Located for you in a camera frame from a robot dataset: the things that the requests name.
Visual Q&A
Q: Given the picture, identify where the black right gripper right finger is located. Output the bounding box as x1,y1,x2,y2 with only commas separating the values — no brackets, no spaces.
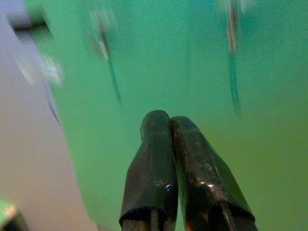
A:
169,115,258,231

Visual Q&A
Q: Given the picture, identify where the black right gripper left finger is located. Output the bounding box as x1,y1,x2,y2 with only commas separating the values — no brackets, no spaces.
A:
118,110,179,231

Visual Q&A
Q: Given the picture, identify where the green board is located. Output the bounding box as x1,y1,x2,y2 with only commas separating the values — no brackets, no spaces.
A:
24,0,308,231

